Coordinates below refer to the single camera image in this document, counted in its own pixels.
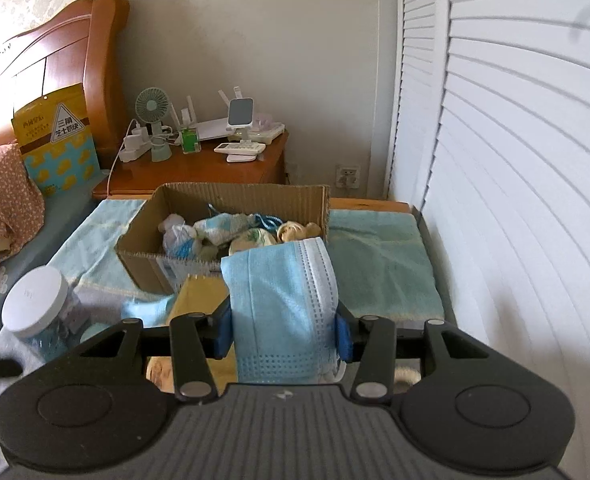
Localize blue floral sachet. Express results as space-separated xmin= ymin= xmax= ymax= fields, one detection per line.
xmin=194 ymin=211 xmax=256 ymax=248

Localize white phone stand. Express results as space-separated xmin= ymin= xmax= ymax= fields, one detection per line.
xmin=226 ymin=95 xmax=256 ymax=144

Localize teal doll figure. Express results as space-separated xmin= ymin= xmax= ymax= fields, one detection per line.
xmin=79 ymin=322 xmax=112 ymax=345

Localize brown hair scrunchie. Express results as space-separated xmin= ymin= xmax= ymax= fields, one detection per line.
xmin=392 ymin=366 xmax=422 ymax=395

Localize light blue cloth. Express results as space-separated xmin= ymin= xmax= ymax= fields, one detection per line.
xmin=121 ymin=294 xmax=176 ymax=327

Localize plastic jar with white lid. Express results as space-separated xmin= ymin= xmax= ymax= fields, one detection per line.
xmin=2 ymin=266 xmax=84 ymax=362

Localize teal towel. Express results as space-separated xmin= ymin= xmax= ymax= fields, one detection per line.
xmin=49 ymin=199 xmax=448 ymax=322

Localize blue face mask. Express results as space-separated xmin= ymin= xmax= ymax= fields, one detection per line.
xmin=220 ymin=239 xmax=346 ymax=386

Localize wooden nightstand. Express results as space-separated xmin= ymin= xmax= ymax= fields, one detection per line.
xmin=92 ymin=129 xmax=292 ymax=202

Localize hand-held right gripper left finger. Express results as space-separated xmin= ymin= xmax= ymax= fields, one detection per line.
xmin=79 ymin=297 xmax=236 ymax=402

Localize wall outlet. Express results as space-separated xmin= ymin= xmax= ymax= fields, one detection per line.
xmin=335 ymin=163 xmax=361 ymax=189

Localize bamboo print drawstring pouch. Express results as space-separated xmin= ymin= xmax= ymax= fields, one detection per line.
xmin=229 ymin=228 xmax=278 ymax=257

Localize yellow tissue pack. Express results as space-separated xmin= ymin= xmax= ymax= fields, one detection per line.
xmin=146 ymin=274 xmax=238 ymax=397

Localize small green desk fan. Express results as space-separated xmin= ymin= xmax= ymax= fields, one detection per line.
xmin=135 ymin=87 xmax=174 ymax=163

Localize wooden headboard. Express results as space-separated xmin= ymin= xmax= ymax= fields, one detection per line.
xmin=0 ymin=0 xmax=130 ymax=171

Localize green bottle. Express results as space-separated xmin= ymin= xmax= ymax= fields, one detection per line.
xmin=181 ymin=127 xmax=202 ymax=155

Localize white louvered door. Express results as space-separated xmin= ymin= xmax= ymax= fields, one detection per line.
xmin=382 ymin=0 xmax=450 ymax=208
xmin=415 ymin=0 xmax=590 ymax=411

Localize cardboard box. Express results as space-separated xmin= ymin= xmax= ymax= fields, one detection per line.
xmin=115 ymin=182 xmax=332 ymax=297

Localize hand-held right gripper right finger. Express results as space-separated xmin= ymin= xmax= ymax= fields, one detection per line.
xmin=334 ymin=300 xmax=492 ymax=402

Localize brown floral cloth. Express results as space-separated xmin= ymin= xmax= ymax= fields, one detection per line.
xmin=0 ymin=142 xmax=46 ymax=267

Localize white router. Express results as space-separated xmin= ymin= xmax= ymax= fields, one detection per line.
xmin=169 ymin=89 xmax=240 ymax=142

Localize yellow duck print bag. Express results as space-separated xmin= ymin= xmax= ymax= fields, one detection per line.
xmin=12 ymin=82 xmax=102 ymax=199

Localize white remote control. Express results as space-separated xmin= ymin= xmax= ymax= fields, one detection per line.
xmin=214 ymin=142 xmax=267 ymax=157

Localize white power strip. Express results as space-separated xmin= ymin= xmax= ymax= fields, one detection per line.
xmin=119 ymin=120 xmax=153 ymax=164

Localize cream drawstring pouch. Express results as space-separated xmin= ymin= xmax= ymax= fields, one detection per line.
xmin=276 ymin=220 xmax=322 ymax=244

